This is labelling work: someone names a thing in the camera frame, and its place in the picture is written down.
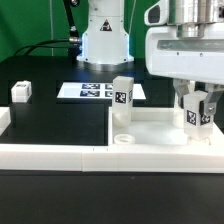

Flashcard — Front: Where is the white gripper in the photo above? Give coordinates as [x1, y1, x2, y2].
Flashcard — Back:
[144, 0, 224, 116]

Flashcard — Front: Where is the white square table top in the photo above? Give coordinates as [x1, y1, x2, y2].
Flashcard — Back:
[108, 107, 224, 150]

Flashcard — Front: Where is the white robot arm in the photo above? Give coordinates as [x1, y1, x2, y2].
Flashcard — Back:
[78, 0, 224, 116]

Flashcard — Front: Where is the white U-shaped obstacle fence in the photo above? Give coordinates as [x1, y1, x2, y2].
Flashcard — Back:
[0, 106, 224, 174]

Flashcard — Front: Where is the white base tag plate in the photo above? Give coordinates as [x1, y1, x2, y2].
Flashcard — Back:
[56, 82, 147, 100]

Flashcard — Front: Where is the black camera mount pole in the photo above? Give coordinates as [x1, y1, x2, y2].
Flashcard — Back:
[63, 0, 81, 64]

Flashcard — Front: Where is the black cable bundle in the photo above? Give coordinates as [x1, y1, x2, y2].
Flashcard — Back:
[13, 37, 83, 57]

